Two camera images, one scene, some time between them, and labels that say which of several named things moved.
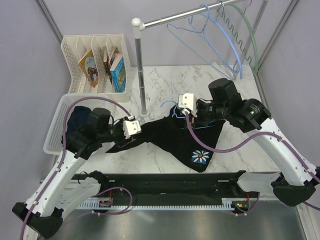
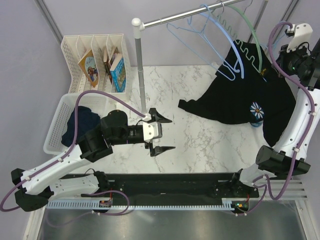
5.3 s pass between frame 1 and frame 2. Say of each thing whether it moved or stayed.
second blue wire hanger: stayed
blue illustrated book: stayed
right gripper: moved
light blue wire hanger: moved
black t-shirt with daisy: moved
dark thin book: stayed
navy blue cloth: stayed
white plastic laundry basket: stayed
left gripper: moved
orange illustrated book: stayed
